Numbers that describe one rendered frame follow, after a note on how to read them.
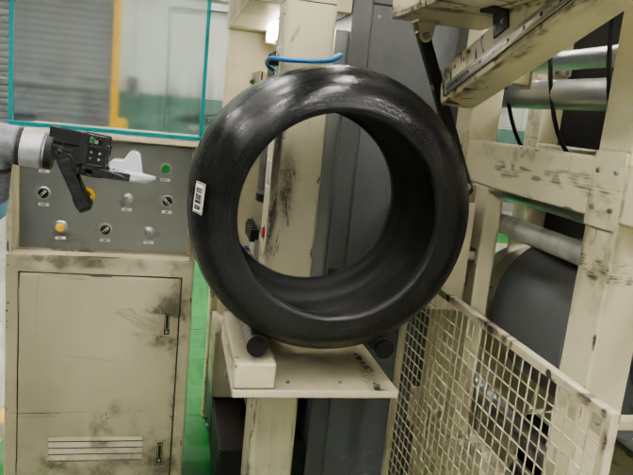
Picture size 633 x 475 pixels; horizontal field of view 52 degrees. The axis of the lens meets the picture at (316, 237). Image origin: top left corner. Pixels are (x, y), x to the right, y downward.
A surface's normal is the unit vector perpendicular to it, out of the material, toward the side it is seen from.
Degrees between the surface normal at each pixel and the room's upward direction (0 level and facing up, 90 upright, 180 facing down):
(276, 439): 90
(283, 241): 90
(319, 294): 80
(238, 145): 84
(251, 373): 90
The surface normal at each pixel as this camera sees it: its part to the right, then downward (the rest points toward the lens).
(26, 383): 0.20, 0.21
